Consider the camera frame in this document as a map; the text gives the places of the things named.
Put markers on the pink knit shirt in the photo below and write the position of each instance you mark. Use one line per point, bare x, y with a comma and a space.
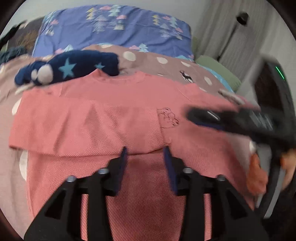
76, 127

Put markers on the mauve polka-dot bedspread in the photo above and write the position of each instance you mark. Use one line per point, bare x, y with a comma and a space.
14, 161

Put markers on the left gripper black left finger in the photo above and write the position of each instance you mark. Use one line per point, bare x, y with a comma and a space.
60, 217

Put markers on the person's right hand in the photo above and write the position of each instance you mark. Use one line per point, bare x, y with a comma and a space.
257, 178

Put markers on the grey window curtain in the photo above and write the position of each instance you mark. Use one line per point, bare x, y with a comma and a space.
233, 32

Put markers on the navy star-patterned garment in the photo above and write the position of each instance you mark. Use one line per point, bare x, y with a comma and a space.
67, 66

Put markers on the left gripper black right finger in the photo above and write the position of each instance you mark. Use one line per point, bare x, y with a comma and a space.
231, 216

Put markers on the dark teal clothes pile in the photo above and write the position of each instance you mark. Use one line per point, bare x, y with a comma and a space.
12, 53

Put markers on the green pillow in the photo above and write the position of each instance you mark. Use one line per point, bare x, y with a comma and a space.
213, 64

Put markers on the blue tree-patterned quilt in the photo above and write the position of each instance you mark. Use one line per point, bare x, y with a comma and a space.
127, 26

